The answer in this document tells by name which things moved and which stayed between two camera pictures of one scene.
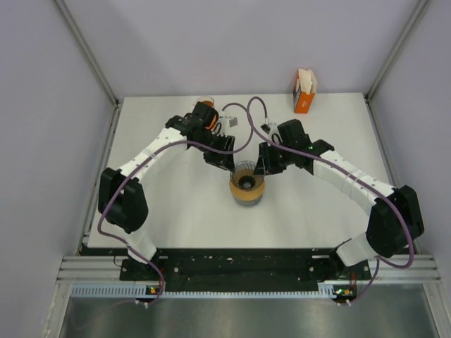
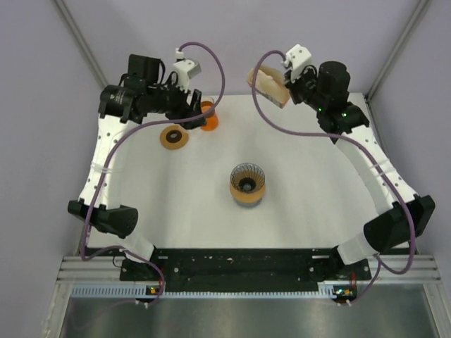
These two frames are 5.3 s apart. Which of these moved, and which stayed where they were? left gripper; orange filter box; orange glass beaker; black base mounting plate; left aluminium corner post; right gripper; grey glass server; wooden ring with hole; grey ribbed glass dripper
Moved: left gripper; orange filter box; right gripper
Stayed: grey ribbed glass dripper; left aluminium corner post; orange glass beaker; wooden ring with hole; grey glass server; black base mounting plate
